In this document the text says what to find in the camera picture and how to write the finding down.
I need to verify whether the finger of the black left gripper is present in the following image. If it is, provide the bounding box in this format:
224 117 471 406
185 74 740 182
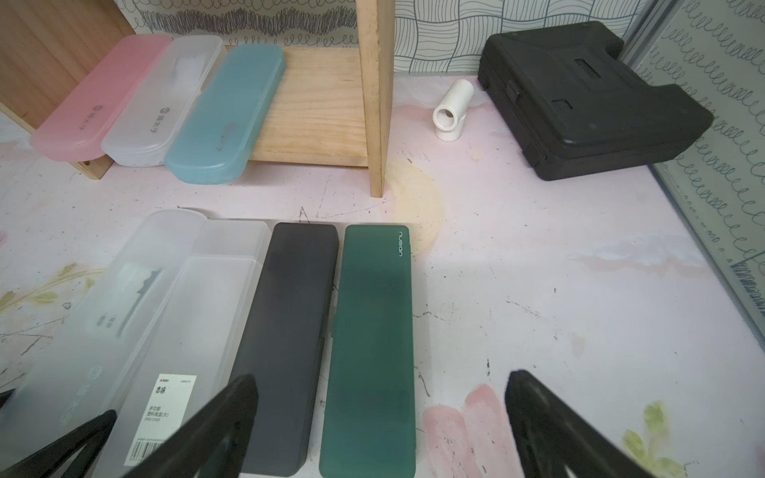
1 409 118 478

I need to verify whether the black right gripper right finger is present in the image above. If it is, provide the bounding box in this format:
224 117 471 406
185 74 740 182
504 370 651 478

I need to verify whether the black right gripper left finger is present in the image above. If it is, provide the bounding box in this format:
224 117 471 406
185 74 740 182
125 374 259 477

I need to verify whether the clear rounded pencil case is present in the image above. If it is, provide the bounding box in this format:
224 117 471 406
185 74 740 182
1 209 207 468

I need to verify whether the clear labelled pencil case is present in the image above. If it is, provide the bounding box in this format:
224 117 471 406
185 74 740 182
93 220 271 477

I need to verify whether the black pencil case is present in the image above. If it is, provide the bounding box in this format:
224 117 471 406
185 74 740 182
231 223 339 477

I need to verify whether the dark green pencil case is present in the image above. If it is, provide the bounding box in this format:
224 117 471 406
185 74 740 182
319 225 416 477

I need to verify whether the teal pencil case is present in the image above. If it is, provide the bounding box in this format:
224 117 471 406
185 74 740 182
165 44 286 185

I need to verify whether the small clear pencil case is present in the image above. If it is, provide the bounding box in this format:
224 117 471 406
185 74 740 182
102 35 227 167

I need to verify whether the pink pencil case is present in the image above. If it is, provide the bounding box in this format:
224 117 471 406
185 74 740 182
30 34 171 163

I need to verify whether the wooden shelf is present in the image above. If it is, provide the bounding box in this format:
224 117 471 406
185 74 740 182
1 1 394 197

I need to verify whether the black tool case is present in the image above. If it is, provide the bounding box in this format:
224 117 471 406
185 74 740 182
477 21 713 181

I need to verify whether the white pipe fitting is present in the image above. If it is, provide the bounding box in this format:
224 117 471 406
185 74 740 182
432 79 474 141

